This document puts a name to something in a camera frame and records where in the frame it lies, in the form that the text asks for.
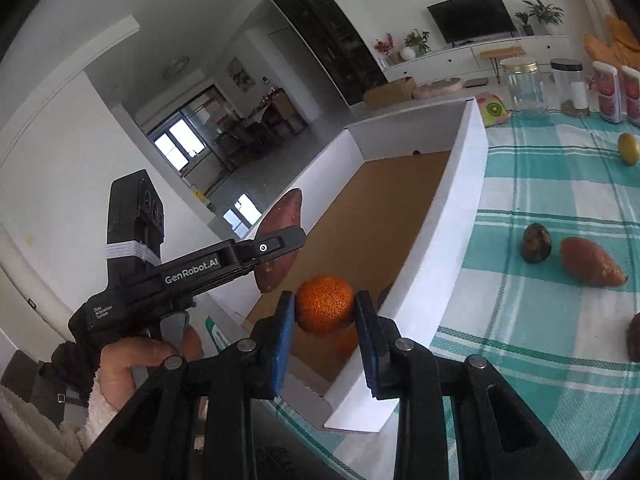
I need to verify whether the tall black cabinet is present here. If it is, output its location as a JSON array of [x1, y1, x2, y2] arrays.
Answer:
[[267, 0, 388, 107]]

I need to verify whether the teal checkered tablecloth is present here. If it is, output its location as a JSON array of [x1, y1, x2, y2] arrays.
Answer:
[[272, 110, 640, 480]]

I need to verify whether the orange tangerine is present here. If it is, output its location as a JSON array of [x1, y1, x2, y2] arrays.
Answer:
[[295, 275, 356, 336]]

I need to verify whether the framed wall picture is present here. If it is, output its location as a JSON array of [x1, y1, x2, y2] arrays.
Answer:
[[227, 57, 253, 92]]

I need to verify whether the clear jar with black lid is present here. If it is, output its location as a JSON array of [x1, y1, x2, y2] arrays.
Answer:
[[550, 58, 591, 118]]

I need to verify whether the dark brown oval fruit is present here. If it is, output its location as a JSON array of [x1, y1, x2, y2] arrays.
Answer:
[[520, 222, 552, 264]]

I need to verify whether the orange cushion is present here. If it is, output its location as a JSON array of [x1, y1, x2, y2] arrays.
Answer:
[[582, 14, 640, 68]]

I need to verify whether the yellow round fruit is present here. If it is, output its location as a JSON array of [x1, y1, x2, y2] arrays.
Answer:
[[617, 132, 640, 166]]

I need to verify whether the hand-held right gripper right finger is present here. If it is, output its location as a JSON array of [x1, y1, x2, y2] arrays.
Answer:
[[353, 291, 585, 480]]

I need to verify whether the long reddish sweet potato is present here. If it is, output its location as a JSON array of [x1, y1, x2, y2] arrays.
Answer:
[[254, 187, 305, 293]]

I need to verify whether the pink floor cushion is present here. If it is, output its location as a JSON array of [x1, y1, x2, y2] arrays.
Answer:
[[414, 77, 465, 100]]

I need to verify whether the white fuzzy blanket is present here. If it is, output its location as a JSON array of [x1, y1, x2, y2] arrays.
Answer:
[[0, 385, 83, 480]]

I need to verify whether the round ceiling light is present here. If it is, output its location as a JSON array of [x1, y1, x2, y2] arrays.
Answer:
[[162, 57, 191, 79]]

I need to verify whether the wooden stool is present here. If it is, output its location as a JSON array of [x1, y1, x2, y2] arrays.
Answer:
[[480, 46, 526, 81]]

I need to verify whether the plump reddish sweet potato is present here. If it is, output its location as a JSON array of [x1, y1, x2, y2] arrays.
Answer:
[[559, 237, 629, 288]]

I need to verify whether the large potted green plant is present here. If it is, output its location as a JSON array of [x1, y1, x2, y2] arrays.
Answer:
[[525, 0, 564, 36]]

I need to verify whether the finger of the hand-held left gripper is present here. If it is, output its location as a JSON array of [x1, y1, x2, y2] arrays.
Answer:
[[230, 226, 307, 275]]

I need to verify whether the white green tube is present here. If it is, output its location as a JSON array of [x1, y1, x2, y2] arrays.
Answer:
[[205, 315, 231, 356]]

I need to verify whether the grey bag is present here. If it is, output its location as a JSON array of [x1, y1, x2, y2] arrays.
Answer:
[[15, 350, 88, 428]]

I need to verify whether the dark brown round root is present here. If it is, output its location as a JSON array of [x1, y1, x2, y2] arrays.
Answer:
[[627, 311, 640, 363]]

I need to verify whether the glass jar with gold lid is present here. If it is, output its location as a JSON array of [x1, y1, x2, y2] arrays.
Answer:
[[500, 57, 550, 120]]

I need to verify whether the bushy potted green plant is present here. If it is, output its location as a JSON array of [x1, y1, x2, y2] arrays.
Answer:
[[404, 29, 432, 56]]

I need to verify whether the person's left hand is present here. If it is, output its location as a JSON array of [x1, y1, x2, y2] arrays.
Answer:
[[100, 331, 202, 409]]

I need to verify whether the white television cabinet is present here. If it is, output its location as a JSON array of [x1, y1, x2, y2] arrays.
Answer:
[[385, 35, 573, 86]]

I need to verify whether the white can with red label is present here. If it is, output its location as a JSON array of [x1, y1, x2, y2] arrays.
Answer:
[[620, 65, 640, 128], [591, 61, 625, 123]]

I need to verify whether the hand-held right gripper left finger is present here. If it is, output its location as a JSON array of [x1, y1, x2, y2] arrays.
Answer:
[[67, 290, 297, 480]]

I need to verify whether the black television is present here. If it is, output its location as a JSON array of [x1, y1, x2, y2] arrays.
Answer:
[[426, 0, 517, 45]]

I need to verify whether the brown cardboard box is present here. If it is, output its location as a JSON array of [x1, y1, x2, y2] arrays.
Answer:
[[362, 76, 418, 108]]

